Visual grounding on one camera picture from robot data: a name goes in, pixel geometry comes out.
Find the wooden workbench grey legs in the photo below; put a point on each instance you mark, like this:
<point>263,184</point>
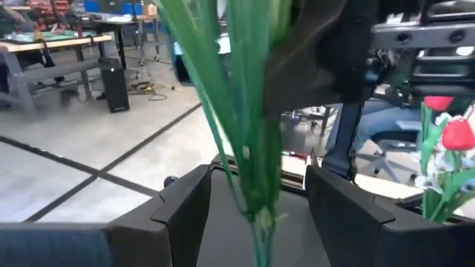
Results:
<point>55,42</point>

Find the white striped flower bunch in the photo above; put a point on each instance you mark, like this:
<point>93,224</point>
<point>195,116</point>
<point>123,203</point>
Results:
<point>443,161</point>

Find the black table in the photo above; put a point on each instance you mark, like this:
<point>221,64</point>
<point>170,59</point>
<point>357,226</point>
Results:
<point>118,27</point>

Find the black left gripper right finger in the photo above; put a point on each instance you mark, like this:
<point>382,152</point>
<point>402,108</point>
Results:
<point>389,244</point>

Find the cardboard box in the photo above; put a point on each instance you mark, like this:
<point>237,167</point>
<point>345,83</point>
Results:
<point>150,9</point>

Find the blue storage bins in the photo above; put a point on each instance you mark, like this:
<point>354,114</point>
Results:
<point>111,6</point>

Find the red flower bunch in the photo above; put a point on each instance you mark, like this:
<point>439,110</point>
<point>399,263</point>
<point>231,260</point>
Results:
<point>245,111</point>

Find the black computer tower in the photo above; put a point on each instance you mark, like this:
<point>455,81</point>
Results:
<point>115,85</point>

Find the aluminium beam with holes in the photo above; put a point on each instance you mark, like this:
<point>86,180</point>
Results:
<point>423,35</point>

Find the red artificial tulip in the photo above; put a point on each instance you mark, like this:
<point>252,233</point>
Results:
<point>438,103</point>
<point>458,135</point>

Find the green table mat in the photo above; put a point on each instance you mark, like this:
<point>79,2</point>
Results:
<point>52,36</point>

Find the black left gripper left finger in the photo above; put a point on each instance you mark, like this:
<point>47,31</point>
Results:
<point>111,244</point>

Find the black frame post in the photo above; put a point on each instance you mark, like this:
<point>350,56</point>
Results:
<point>343,141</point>

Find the black office chair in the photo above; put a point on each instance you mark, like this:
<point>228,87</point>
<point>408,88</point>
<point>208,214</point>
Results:
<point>393,135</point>

